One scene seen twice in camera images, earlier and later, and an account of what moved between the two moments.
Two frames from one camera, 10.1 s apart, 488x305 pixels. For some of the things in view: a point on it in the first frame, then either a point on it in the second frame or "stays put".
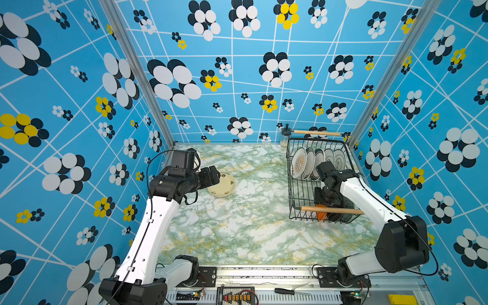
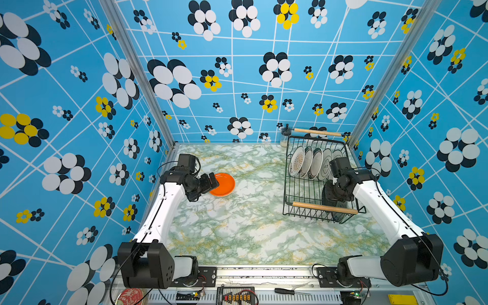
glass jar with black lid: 285,132 stays put
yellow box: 396,299 stays put
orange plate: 321,216 → 227,185
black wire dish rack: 302,156 stays put
